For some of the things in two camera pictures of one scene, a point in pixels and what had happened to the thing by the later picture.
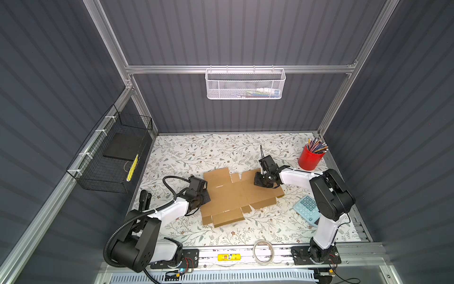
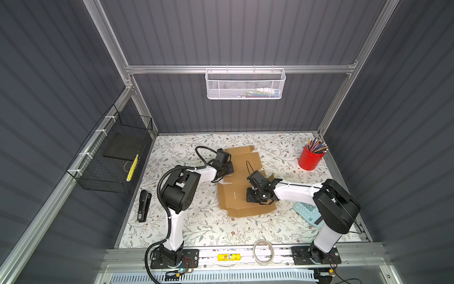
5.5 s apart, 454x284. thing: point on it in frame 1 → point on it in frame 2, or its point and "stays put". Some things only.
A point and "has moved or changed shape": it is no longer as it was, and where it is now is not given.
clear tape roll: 271,257 stays put
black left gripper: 206,197 → 229,167
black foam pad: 125,145 stays put
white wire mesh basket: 245,83 stays put
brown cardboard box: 233,195 has moved or changed shape
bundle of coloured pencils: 317,145 stays put
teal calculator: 307,209 stays put
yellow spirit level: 229,257 stays put
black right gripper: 257,181 → 249,197
